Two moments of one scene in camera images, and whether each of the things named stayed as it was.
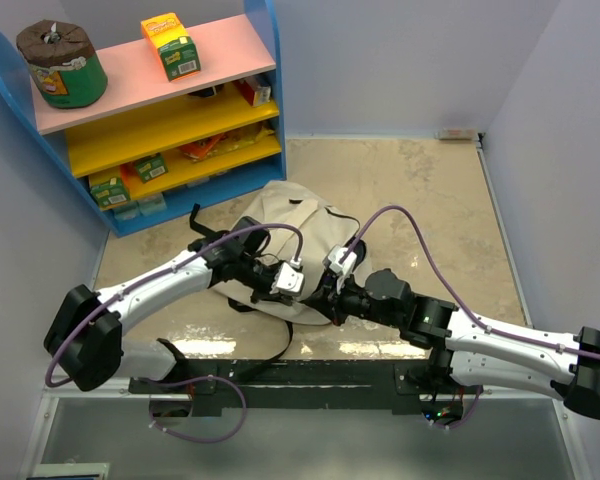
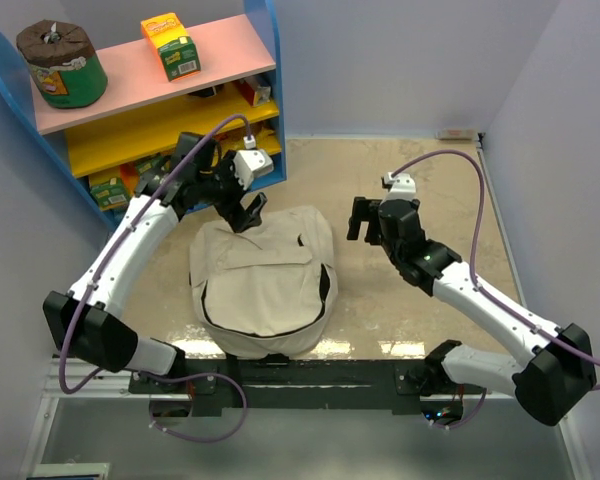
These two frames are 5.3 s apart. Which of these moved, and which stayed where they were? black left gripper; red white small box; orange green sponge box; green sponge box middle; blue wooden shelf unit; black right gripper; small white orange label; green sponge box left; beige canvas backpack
Moved: beige canvas backpack; black right gripper; black left gripper
Stayed: red white small box; orange green sponge box; green sponge box left; small white orange label; blue wooden shelf unit; green sponge box middle
